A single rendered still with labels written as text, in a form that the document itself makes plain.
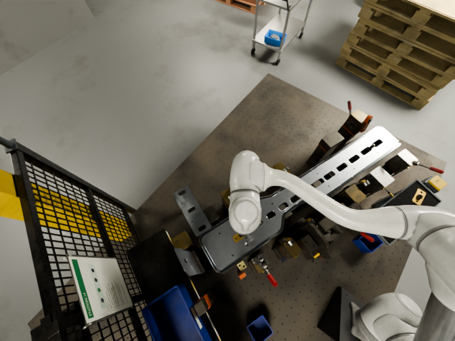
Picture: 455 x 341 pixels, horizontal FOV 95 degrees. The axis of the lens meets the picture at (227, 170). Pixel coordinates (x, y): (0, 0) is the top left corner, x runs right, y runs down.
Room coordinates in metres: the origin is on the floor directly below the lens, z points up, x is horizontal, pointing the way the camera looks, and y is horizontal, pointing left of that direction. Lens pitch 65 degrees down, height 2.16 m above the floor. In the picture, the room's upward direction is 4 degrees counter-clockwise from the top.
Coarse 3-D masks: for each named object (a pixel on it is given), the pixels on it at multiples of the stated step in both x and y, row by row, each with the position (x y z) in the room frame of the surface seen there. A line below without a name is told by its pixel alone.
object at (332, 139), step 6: (336, 132) 0.73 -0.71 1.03; (324, 138) 0.69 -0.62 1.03; (330, 138) 0.69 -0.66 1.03; (336, 138) 0.69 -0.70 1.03; (342, 138) 0.68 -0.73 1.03; (324, 144) 0.66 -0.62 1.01; (330, 144) 0.64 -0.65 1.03; (336, 144) 0.65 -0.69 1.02; (318, 150) 0.67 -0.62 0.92; (324, 150) 0.64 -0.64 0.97; (330, 150) 0.65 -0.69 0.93; (312, 156) 0.68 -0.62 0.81; (318, 156) 0.65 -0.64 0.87; (324, 156) 0.64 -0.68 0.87; (306, 162) 0.68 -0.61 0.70; (312, 162) 0.65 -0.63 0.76; (318, 162) 0.63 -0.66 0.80
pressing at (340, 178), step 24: (360, 144) 0.65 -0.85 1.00; (384, 144) 0.63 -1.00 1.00; (312, 168) 0.50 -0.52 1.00; (336, 168) 0.49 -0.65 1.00; (360, 168) 0.48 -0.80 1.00; (288, 192) 0.36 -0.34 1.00; (264, 216) 0.24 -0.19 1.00; (216, 240) 0.13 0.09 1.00; (240, 240) 0.12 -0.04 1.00; (264, 240) 0.11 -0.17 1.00; (216, 264) 0.01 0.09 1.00
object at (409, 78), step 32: (384, 0) 2.60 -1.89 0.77; (416, 0) 2.28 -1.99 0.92; (448, 0) 2.24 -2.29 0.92; (352, 32) 2.57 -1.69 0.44; (384, 32) 2.31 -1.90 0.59; (416, 32) 2.11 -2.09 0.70; (448, 32) 1.95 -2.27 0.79; (384, 64) 2.15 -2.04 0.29; (416, 64) 2.09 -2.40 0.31; (448, 64) 1.89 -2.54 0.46; (416, 96) 1.75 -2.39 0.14
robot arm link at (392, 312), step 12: (372, 300) -0.20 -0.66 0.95; (384, 300) -0.19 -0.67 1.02; (396, 300) -0.19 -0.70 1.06; (408, 300) -0.19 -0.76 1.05; (360, 312) -0.25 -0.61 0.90; (372, 312) -0.24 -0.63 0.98; (384, 312) -0.23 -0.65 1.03; (396, 312) -0.23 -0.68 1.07; (408, 312) -0.22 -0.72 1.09; (420, 312) -0.23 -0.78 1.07; (372, 324) -0.29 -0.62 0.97; (384, 324) -0.27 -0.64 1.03; (396, 324) -0.27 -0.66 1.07; (408, 324) -0.27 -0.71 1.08; (384, 336) -0.32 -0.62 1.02
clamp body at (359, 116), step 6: (354, 114) 0.84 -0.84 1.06; (360, 114) 0.83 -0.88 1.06; (348, 120) 0.83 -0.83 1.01; (354, 120) 0.80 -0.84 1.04; (360, 120) 0.78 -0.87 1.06; (342, 126) 0.86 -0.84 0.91; (348, 126) 0.81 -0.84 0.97; (354, 126) 0.78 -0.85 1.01; (360, 126) 0.76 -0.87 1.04; (342, 132) 0.82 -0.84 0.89; (348, 132) 0.79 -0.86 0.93; (354, 132) 0.76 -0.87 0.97; (348, 138) 0.77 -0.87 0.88; (342, 144) 0.77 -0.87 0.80; (336, 150) 0.77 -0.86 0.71
